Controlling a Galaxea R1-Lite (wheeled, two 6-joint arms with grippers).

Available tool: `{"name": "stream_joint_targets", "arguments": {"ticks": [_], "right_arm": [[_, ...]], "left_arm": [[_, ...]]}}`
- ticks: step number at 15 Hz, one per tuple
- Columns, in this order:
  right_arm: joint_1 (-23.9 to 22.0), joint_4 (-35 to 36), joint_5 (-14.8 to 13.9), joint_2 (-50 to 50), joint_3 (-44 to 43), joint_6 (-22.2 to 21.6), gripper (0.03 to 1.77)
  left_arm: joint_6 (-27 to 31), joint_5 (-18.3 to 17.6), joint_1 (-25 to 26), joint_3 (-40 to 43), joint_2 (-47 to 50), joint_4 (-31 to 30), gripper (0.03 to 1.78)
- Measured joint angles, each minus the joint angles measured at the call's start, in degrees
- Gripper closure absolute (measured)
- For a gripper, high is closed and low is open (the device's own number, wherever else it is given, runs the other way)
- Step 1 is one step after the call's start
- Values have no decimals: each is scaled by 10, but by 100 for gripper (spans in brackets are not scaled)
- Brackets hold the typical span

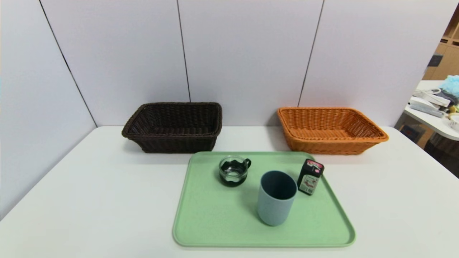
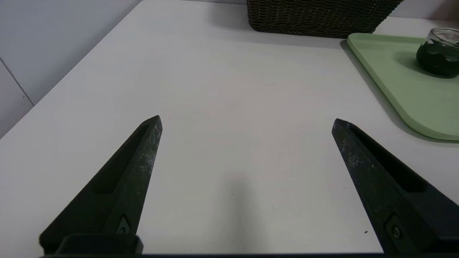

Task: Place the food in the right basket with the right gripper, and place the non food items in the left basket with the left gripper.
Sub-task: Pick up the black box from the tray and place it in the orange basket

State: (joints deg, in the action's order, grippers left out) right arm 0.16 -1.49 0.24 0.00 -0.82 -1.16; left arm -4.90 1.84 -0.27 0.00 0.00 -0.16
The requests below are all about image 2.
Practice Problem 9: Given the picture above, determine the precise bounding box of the glass cup with black holder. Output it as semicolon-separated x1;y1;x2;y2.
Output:
416;27;459;77

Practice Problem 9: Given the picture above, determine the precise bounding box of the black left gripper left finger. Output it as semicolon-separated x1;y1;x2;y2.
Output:
39;115;163;255

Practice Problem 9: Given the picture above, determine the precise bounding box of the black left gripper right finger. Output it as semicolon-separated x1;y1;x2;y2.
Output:
332;118;459;255

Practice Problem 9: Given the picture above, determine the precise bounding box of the light green plastic tray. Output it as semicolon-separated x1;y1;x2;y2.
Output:
346;33;459;140

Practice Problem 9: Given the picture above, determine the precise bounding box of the dark brown wicker basket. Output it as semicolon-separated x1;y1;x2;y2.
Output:
246;0;405;39

